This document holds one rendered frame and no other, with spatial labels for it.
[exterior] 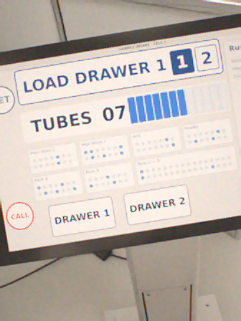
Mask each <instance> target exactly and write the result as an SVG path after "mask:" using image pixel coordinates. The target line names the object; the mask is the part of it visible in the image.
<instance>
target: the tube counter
mask: <svg viewBox="0 0 241 321"><path fill-rule="evenodd" d="M98 101H99V106H100V115H101V120H102V125H103V130H110V129H115V128H124V127H129V126H134V125H142V124H147V123H157V122H161V121H167V120H175V119H181V118H185V117H190V116H195V115H203V114H208V113H214V112H222V111H228V110H231V109H230V101H229V95H227V86H226V80H221V81H216V82H207V83H202V84H198V85H193V86H188V87H179V88H174V89H170V90H160V91H155V92H147V93H142V94H137V95H128V96H123V97H114V98H109V99H104V100H98Z"/></svg>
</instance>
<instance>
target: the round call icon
mask: <svg viewBox="0 0 241 321"><path fill-rule="evenodd" d="M3 207H4V215H5V220H6V229H7V233H13V232H18V231H26V230H32V229H37V222H36V217H35V212H34V203H33V199H27V200H23V201H14V202H8V203H3Z"/></svg>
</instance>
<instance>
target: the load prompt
mask: <svg viewBox="0 0 241 321"><path fill-rule="evenodd" d="M13 72H14V81H15V85H16V93H17V99H18V103H19V106H23V105H33V104H37V103H42V102H51V100H60V99H65V98H70V97H79V96H84V95H93V94H98V93H103V92H112V91H116V90H126V89H130V88H131V87H140V86H144V85H154V84H158V83H163V82H173V81H177V80H186V79H191V78H196V77H205V76H210V75H219V74H224V73H225V71H224V67H223V61H222V52H221V47H220V41H219V37H218V38H214V39H205V40H199V41H195V42H187V43H181V44H173V45H168V46H162V47H154V48H149V49H140V50H135V51H130V52H126V53H122V54H112V55H108V56H102V57H94V58H89V59H80V60H75V61H70V62H62V63H56V64H48V65H47V66H43V67H34V68H29V69H24V70H15V71H13Z"/></svg>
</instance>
